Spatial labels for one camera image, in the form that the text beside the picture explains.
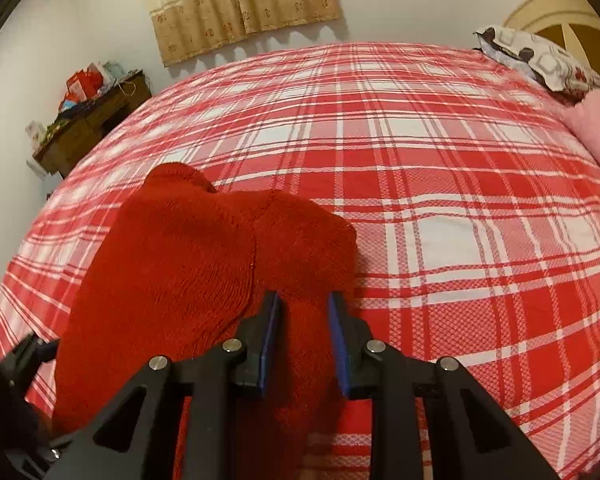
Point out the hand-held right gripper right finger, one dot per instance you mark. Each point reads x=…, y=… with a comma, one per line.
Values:
x=340, y=345

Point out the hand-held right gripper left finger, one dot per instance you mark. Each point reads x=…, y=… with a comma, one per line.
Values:
x=270, y=345

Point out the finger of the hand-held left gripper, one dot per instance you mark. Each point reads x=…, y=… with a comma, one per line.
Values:
x=27, y=355

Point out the red knitted sweater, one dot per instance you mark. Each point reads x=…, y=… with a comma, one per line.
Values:
x=180, y=260

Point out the red plaid bed sheet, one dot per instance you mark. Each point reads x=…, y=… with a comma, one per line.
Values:
x=455, y=210

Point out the brown wooden desk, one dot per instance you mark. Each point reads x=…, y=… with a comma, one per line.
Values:
x=90, y=125

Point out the red gift bag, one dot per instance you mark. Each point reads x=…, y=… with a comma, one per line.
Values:
x=82, y=87

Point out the light blue bag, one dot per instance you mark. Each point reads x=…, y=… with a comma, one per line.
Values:
x=112, y=72

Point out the pink floral pillow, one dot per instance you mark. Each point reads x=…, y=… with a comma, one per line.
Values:
x=597, y=125

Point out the wide beige patterned curtain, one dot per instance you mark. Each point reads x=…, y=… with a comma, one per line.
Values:
x=240, y=5

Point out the white patterned pillow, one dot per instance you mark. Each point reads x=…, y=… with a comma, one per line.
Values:
x=540, y=60

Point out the cream round headboard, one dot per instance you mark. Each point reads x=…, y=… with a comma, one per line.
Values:
x=565, y=15

